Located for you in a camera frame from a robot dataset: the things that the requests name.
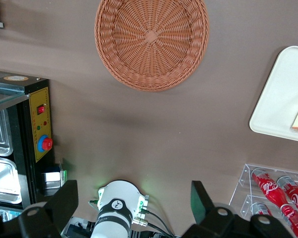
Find clear acrylic bottle rack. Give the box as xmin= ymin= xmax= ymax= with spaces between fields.
xmin=227 ymin=163 xmax=298 ymax=238

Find small silver box green light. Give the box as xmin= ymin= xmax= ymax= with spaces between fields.
xmin=41 ymin=162 xmax=69 ymax=197

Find black base cables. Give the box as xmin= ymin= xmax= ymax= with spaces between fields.
xmin=128 ymin=209 xmax=176 ymax=238

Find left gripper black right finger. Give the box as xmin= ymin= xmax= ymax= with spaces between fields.
xmin=182 ymin=180 xmax=244 ymax=238

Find brown round wicker basket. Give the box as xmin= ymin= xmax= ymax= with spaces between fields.
xmin=94 ymin=0 xmax=210 ymax=93

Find cream plastic tray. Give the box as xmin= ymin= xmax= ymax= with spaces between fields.
xmin=248 ymin=45 xmax=298 ymax=144

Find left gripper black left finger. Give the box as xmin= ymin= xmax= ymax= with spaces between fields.
xmin=17 ymin=179 xmax=79 ymax=238

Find steel food pan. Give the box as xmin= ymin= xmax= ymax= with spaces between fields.
xmin=0 ymin=156 xmax=23 ymax=206
xmin=0 ymin=96 xmax=15 ymax=157

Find black food warmer cabinet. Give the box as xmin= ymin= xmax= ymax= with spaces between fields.
xmin=0 ymin=69 xmax=56 ymax=217

